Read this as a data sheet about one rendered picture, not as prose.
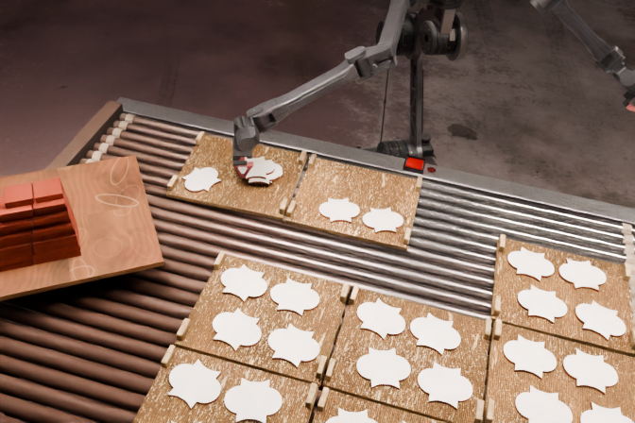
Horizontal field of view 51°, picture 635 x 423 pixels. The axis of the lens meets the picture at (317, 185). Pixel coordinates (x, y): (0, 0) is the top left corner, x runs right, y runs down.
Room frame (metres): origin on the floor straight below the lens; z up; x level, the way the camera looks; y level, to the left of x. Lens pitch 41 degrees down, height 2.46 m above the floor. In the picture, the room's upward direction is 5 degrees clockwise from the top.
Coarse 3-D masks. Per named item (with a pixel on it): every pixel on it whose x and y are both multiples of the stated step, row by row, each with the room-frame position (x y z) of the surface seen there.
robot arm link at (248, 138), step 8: (248, 112) 1.78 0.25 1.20; (256, 112) 1.77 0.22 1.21; (240, 128) 1.72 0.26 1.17; (248, 128) 1.73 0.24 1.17; (256, 128) 1.75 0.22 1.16; (240, 136) 1.69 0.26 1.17; (248, 136) 1.68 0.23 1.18; (256, 136) 1.69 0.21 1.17; (240, 144) 1.67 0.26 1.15; (248, 144) 1.68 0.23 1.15; (256, 144) 1.68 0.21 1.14
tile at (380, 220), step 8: (368, 216) 1.60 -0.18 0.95; (376, 216) 1.61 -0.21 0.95; (384, 216) 1.61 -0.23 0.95; (392, 216) 1.61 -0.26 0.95; (400, 216) 1.62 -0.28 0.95; (368, 224) 1.57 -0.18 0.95; (376, 224) 1.57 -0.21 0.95; (384, 224) 1.57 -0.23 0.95; (392, 224) 1.58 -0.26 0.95; (400, 224) 1.58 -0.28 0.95; (376, 232) 1.54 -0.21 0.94; (392, 232) 1.55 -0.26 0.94
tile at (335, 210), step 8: (328, 200) 1.67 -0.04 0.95; (336, 200) 1.67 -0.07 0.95; (344, 200) 1.67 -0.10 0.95; (320, 208) 1.62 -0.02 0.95; (328, 208) 1.63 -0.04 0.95; (336, 208) 1.63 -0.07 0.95; (344, 208) 1.64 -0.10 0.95; (352, 208) 1.64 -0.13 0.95; (328, 216) 1.59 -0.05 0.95; (336, 216) 1.59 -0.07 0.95; (344, 216) 1.59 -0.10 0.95; (352, 216) 1.60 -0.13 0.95
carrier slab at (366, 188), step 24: (336, 168) 1.85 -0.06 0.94; (360, 168) 1.86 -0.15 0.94; (312, 192) 1.71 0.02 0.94; (336, 192) 1.72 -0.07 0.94; (360, 192) 1.74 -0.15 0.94; (384, 192) 1.75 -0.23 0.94; (408, 192) 1.76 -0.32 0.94; (312, 216) 1.59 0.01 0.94; (360, 216) 1.61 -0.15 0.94; (408, 216) 1.63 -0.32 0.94; (360, 240) 1.51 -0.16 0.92; (384, 240) 1.51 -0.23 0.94
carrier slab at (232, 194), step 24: (216, 144) 1.93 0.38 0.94; (192, 168) 1.78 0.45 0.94; (216, 168) 1.79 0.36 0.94; (288, 168) 1.83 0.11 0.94; (168, 192) 1.65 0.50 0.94; (216, 192) 1.67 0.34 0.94; (240, 192) 1.68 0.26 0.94; (264, 192) 1.69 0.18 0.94; (288, 192) 1.70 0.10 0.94; (264, 216) 1.58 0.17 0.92
